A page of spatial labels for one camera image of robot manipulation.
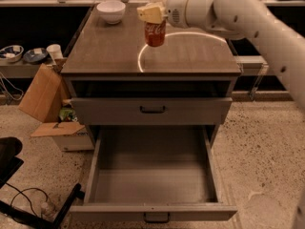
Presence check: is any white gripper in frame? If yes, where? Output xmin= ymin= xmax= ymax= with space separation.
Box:
xmin=136 ymin=0 xmax=189 ymax=29

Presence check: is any red coke can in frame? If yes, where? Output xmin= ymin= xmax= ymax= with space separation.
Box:
xmin=144 ymin=20 xmax=166 ymax=47

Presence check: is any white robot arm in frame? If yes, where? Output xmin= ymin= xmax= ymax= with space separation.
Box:
xmin=137 ymin=0 xmax=305 ymax=109

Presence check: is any grey drawer cabinet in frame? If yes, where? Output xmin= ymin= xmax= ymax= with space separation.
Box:
xmin=62 ymin=3 xmax=241 ymax=139

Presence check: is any open middle drawer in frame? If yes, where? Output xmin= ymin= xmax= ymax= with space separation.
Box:
xmin=71 ymin=126 xmax=237 ymax=223

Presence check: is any white ceramic bowl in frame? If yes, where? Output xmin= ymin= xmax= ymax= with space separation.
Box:
xmin=96 ymin=0 xmax=126 ymax=24

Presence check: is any white paper cup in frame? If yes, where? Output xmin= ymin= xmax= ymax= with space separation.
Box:
xmin=47 ymin=44 xmax=63 ymax=60

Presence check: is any dark blue plate bowl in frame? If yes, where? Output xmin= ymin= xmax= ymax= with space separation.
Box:
xmin=23 ymin=48 xmax=49 ymax=64

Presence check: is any green snack bag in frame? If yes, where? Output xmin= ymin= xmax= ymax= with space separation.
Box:
xmin=58 ymin=108 xmax=77 ymax=122

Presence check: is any brown cardboard box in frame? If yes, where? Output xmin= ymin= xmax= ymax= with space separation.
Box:
xmin=18 ymin=63 xmax=86 ymax=138

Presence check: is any white box under flap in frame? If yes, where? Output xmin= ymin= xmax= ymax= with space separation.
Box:
xmin=52 ymin=132 xmax=93 ymax=152

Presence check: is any blue patterned bowl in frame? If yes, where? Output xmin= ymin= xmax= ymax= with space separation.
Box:
xmin=0 ymin=45 xmax=24 ymax=63

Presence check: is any black chair base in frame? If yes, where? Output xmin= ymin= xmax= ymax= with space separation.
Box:
xmin=0 ymin=136 xmax=86 ymax=229

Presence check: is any top drawer with handle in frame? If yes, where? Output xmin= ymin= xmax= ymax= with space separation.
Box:
xmin=71 ymin=97 xmax=232 ymax=126

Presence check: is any black cable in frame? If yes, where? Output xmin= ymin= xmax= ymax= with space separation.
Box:
xmin=4 ymin=182 xmax=51 ymax=218

